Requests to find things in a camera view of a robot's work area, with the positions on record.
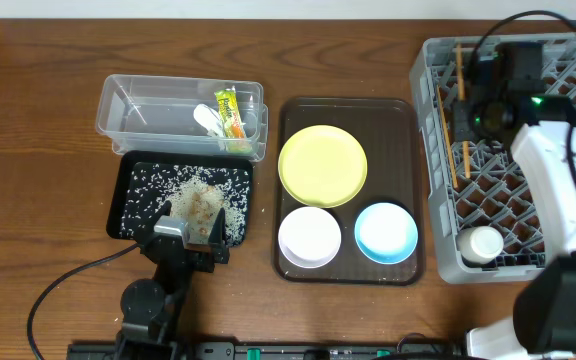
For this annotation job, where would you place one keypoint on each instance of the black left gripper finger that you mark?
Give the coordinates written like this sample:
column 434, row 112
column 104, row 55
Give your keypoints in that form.
column 218, row 233
column 161, row 218

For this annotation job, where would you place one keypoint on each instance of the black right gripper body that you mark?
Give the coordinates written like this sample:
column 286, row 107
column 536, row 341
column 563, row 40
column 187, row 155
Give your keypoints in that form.
column 461, row 117

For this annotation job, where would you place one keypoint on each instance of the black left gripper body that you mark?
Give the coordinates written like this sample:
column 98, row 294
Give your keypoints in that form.
column 200, row 255

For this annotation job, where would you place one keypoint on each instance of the rice food waste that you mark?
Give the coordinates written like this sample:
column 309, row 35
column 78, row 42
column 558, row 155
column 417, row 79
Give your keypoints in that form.
column 196, row 193

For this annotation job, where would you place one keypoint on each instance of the wooden chopstick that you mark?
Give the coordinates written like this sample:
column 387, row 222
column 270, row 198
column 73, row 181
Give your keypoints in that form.
column 461, row 99
column 447, row 141

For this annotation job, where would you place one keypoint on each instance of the pink bowl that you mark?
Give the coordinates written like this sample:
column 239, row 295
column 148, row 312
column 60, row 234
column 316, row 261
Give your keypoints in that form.
column 309, row 237

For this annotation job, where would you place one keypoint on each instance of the green snack wrapper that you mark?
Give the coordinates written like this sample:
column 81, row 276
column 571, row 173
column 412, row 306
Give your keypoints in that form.
column 231, row 121

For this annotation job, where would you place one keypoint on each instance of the yellow plate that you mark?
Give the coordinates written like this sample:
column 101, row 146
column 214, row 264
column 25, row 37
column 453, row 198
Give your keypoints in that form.
column 322, row 166

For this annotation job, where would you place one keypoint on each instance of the white cup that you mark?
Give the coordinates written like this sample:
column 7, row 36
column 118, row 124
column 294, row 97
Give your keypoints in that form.
column 480, row 245

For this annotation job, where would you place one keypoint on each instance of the light blue bowl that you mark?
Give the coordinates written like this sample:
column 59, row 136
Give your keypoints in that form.
column 386, row 233

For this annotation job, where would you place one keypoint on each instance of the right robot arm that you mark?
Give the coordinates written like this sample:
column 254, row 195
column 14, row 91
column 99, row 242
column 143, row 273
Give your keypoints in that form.
column 540, row 131

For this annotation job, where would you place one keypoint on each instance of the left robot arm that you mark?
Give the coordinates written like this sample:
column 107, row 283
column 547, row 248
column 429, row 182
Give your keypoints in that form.
column 151, row 307

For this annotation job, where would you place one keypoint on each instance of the black waste tray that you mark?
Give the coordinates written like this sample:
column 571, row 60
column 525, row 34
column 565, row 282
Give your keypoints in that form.
column 130, row 159

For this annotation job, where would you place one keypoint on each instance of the grey dishwasher rack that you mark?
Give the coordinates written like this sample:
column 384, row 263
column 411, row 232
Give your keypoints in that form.
column 496, row 195

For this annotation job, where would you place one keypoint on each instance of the clear plastic waste bin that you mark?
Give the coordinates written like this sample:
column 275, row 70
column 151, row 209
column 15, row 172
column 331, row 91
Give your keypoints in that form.
column 155, row 113

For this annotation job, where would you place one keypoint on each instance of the dark brown serving tray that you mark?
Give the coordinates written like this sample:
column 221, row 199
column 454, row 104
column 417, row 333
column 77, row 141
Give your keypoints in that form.
column 387, row 131

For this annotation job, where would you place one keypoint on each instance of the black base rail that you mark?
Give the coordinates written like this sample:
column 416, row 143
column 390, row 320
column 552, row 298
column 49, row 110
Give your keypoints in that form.
column 412, row 346

